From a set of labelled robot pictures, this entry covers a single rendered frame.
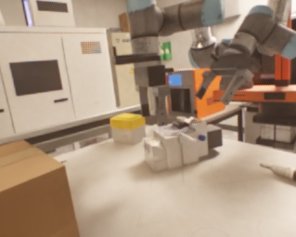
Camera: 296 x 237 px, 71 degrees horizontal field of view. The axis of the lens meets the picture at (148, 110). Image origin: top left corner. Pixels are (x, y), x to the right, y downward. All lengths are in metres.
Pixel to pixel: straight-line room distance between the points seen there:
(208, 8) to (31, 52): 0.88
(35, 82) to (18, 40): 0.21
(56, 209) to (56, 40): 1.00
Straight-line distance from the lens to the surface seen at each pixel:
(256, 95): 0.97
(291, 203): 0.52
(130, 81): 4.56
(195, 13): 0.60
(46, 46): 1.22
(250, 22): 0.74
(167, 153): 0.59
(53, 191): 0.34
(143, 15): 0.56
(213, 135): 0.68
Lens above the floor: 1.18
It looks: 11 degrees down
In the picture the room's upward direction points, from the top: 6 degrees counter-clockwise
